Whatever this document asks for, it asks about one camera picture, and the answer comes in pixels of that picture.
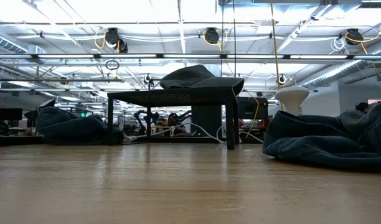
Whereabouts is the white mushroom-shaped hat stand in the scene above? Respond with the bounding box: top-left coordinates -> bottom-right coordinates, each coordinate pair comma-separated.
275,86 -> 310,116

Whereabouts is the long ceiling light bar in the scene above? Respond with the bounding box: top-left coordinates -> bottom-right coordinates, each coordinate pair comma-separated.
0,53 -> 381,62

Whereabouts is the black hanging cable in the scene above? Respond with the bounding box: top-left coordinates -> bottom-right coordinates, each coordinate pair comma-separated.
232,0 -> 237,80

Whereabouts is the black perforated metal rack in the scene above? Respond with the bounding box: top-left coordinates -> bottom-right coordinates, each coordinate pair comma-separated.
106,86 -> 240,151

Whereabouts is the white cable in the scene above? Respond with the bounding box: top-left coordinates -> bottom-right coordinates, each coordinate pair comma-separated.
125,122 -> 263,145

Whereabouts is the black box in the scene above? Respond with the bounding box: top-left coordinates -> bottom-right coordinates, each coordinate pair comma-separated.
237,96 -> 269,121

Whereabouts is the person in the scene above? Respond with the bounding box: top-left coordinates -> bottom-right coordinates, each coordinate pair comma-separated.
167,112 -> 187,136
153,118 -> 168,135
355,101 -> 370,114

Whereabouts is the black tilted monitor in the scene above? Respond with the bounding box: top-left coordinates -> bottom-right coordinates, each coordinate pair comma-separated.
37,98 -> 57,110

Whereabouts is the black aluminium table frame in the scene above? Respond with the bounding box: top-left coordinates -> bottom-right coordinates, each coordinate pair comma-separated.
0,134 -> 265,147

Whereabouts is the silver ventilation duct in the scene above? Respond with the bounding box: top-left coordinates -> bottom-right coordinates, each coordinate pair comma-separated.
0,30 -> 28,54
298,58 -> 365,88

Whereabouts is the black cabinet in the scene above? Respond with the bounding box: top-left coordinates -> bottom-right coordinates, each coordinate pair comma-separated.
191,105 -> 223,138

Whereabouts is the black ceiling cable reel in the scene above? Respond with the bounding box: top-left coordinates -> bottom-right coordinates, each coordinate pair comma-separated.
103,27 -> 129,54
344,27 -> 365,46
204,27 -> 222,45

